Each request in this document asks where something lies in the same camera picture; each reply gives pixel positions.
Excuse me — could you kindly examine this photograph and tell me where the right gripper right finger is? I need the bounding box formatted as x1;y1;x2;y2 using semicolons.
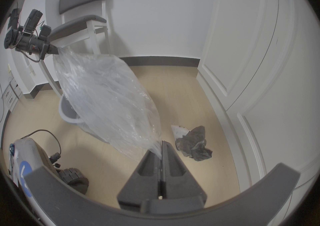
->
161;141;208;202

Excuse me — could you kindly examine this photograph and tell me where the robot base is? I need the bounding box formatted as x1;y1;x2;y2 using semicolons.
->
7;138;90;196

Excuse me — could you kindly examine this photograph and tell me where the clear plastic bag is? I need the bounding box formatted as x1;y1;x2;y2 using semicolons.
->
52;48;163;158

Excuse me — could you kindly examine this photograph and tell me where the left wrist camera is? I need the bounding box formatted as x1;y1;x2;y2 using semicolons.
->
23;9;44;36

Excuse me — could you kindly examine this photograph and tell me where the white chest of drawers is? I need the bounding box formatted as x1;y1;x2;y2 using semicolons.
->
0;77;23;111

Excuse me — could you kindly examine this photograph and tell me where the black plastic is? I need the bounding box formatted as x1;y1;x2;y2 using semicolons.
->
175;126;213;162

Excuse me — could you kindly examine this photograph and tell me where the white wardrobe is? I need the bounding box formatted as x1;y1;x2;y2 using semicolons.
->
197;0;318;191

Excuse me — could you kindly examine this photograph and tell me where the white trash bin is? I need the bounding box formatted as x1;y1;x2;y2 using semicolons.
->
59;94;87;126

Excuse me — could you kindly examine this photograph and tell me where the black cable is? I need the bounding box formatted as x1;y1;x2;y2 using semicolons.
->
21;129;62;156

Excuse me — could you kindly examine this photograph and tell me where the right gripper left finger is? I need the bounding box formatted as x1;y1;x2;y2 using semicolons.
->
117;150;162;212

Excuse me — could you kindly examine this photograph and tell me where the crumpled white paper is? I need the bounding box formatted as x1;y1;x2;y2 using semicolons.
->
171;124;191;138

